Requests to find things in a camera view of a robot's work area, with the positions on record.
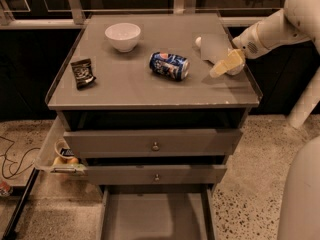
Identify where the grey middle drawer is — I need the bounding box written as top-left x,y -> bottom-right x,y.
87,165 -> 227,185

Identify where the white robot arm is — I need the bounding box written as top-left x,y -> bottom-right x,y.
210,0 -> 320,240

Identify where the orange fruit in bin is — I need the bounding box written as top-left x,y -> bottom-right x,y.
53,157 -> 79,165

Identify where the white cup in bin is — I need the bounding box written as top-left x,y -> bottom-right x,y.
54,139 -> 75,159

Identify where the metal railing frame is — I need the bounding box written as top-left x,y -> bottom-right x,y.
0,0 -> 320,31

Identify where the grey drawer cabinet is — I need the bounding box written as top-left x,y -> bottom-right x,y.
44,12 -> 263,240

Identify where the red object on floor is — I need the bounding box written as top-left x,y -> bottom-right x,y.
0,180 -> 13,197

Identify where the clear plastic side bin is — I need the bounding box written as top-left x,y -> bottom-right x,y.
34,118 -> 86,177

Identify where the clear plastic water bottle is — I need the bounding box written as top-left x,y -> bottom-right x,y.
195,34 -> 235,65

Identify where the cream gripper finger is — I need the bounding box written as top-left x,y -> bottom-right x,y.
209,49 -> 246,78

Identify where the white ceramic bowl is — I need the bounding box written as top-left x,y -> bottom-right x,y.
105,23 -> 141,52

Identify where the grey top drawer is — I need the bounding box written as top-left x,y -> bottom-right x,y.
63,129 -> 242,158

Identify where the black floor cable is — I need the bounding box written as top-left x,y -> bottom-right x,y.
0,135 -> 41,180

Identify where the blue soda can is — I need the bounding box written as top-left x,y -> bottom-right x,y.
149,52 -> 189,81

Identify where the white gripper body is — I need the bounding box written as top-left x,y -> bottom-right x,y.
232,23 -> 269,59

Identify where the grey bottom drawer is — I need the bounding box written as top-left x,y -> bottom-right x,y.
97,185 -> 218,240

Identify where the black snack packet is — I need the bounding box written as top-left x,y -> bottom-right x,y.
71,58 -> 96,90

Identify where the grey drawer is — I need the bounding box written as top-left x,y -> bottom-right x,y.
87,165 -> 227,185
97,185 -> 218,240
63,129 -> 242,158

